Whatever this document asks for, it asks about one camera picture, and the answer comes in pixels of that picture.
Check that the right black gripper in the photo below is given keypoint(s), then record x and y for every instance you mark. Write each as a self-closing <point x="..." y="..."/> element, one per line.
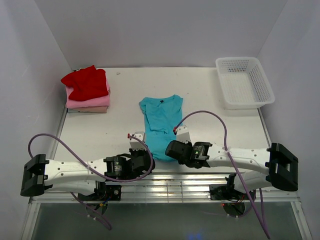
<point x="188" y="143"/>

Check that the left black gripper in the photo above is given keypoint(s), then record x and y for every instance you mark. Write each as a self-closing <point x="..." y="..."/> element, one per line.
<point x="134" y="151"/>

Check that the teal t shirt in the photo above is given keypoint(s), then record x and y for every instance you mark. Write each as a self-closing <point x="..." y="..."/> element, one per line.
<point x="161" y="115"/>

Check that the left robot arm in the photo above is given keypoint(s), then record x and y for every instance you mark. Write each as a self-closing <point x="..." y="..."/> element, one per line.
<point x="41" y="175"/>

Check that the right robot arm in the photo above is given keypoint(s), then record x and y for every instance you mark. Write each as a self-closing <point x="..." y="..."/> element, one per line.
<point x="265" y="167"/>

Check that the beige folded t shirt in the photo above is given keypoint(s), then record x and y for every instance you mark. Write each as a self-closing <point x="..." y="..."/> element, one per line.
<point x="92" y="109"/>

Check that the pink folded t shirt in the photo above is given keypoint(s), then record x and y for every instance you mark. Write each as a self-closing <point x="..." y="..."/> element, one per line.
<point x="94" y="102"/>

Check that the white plastic basket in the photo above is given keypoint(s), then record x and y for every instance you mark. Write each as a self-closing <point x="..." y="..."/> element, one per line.
<point x="243" y="83"/>

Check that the red folded t shirt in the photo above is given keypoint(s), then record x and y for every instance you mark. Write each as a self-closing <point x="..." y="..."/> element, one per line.
<point x="87" y="83"/>

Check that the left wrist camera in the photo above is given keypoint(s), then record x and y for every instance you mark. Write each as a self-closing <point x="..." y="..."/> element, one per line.
<point x="137" y="140"/>

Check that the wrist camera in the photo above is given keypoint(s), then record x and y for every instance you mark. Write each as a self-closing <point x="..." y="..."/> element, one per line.
<point x="137" y="140"/>
<point x="182" y="134"/>

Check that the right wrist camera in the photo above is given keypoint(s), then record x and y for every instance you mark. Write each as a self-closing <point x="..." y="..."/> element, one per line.
<point x="182" y="134"/>

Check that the aluminium frame rail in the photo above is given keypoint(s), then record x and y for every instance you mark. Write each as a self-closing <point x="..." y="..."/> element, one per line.
<point x="82" y="136"/>

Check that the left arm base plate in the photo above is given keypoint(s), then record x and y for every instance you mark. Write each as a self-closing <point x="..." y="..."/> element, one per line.
<point x="110" y="192"/>

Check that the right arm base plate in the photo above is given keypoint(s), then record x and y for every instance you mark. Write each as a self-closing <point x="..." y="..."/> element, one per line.
<point x="222" y="192"/>

